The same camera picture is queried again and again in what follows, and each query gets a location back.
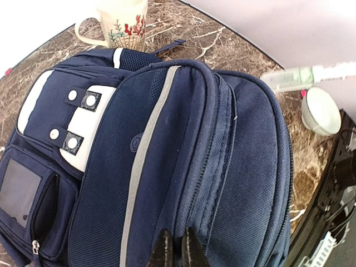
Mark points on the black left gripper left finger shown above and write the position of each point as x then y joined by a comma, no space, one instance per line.
162,255

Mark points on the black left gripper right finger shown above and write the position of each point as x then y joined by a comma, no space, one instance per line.
192,252

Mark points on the navy blue student backpack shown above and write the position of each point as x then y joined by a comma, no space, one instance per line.
111,146

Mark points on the clear pen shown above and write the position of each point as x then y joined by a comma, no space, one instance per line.
302,78

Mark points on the pale green bowl right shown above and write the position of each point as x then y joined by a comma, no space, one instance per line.
320,113

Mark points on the cream floral mug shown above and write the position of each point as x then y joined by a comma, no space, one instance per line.
123,24

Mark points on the grey slotted cable duct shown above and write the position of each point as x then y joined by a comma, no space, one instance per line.
322,252

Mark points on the black front rail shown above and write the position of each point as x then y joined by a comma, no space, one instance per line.
331,207

